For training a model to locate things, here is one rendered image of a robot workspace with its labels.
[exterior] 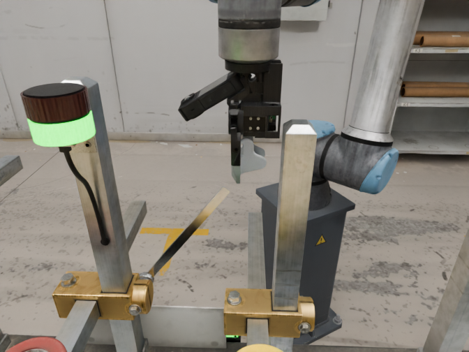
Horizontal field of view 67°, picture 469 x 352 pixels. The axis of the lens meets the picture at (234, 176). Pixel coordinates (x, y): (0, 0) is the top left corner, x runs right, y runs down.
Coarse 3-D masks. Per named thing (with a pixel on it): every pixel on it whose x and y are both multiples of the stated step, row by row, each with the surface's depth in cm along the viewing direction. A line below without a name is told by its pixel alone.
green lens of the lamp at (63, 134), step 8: (80, 120) 35; (88, 120) 36; (32, 128) 34; (40, 128) 34; (48, 128) 34; (56, 128) 34; (64, 128) 34; (72, 128) 34; (80, 128) 35; (88, 128) 36; (32, 136) 35; (40, 136) 34; (48, 136) 34; (56, 136) 34; (64, 136) 34; (72, 136) 35; (80, 136) 35; (88, 136) 36; (40, 144) 35; (48, 144) 34; (56, 144) 34; (64, 144) 35; (72, 144) 35
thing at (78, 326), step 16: (128, 208) 73; (144, 208) 76; (128, 224) 68; (128, 240) 66; (80, 304) 51; (96, 304) 52; (80, 320) 49; (96, 320) 52; (64, 336) 46; (80, 336) 47
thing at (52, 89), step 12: (48, 84) 37; (60, 84) 37; (72, 84) 37; (36, 96) 33; (48, 96) 33; (72, 120) 34; (84, 144) 40; (72, 168) 39; (84, 180) 41; (96, 204) 44; (96, 216) 45; (108, 240) 47
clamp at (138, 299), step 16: (80, 272) 55; (96, 272) 55; (64, 288) 52; (80, 288) 52; (96, 288) 52; (128, 288) 52; (144, 288) 53; (64, 304) 52; (112, 304) 52; (128, 304) 52; (144, 304) 52; (128, 320) 53
